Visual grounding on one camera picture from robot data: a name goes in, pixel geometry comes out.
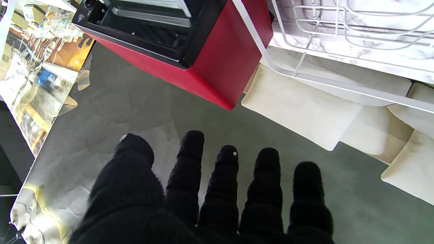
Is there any white wire dish rack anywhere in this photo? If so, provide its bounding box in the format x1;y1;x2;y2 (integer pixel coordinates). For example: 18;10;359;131
232;0;434;114

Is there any beige sofa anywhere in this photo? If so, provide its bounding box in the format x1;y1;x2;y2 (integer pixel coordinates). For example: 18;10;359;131
241;47;434;206

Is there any red toaster oven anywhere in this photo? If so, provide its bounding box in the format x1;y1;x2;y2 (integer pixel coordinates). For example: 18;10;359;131
72;0;274;110

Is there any long cream sofa seat cushion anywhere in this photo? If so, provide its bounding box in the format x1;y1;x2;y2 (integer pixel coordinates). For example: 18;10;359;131
388;83;434;138

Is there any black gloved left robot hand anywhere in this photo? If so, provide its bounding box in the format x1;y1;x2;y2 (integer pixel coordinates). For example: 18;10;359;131
68;130;335;244

